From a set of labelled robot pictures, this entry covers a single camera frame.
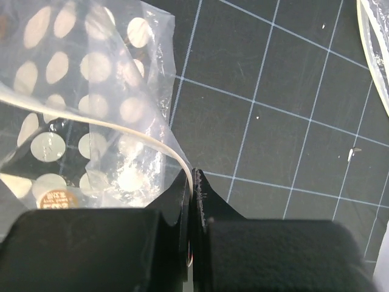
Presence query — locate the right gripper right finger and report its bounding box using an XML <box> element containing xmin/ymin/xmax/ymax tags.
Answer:
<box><xmin>191</xmin><ymin>169</ymin><xmax>376</xmax><ymax>291</ymax></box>

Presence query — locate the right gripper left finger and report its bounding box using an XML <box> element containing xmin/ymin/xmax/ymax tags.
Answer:
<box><xmin>1</xmin><ymin>172</ymin><xmax>191</xmax><ymax>291</ymax></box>

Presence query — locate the polka dot zip bag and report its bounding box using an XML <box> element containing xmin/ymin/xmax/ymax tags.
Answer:
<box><xmin>356</xmin><ymin>0</ymin><xmax>388</xmax><ymax>111</ymax></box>
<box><xmin>0</xmin><ymin>0</ymin><xmax>195</xmax><ymax>210</ymax></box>

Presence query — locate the black grid mat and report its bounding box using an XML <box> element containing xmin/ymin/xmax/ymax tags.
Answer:
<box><xmin>0</xmin><ymin>0</ymin><xmax>389</xmax><ymax>274</ymax></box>

